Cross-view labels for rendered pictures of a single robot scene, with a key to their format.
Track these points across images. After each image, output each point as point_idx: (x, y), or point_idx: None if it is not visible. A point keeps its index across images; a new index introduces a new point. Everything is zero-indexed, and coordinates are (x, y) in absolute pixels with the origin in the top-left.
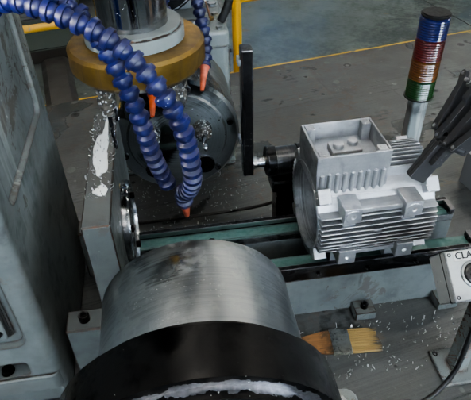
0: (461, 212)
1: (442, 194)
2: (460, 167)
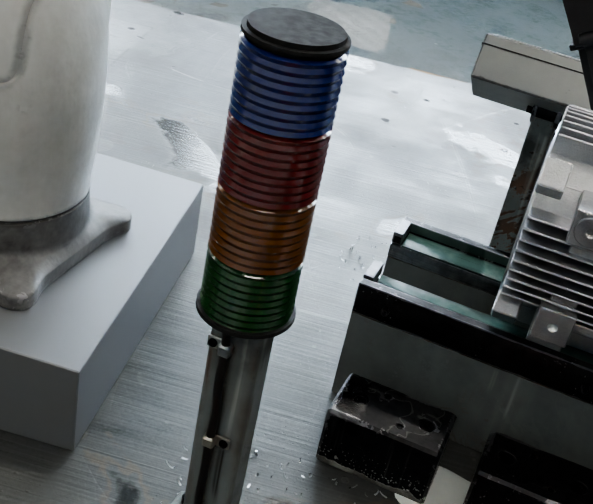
0: (190, 396)
1: (167, 447)
2: (8, 474)
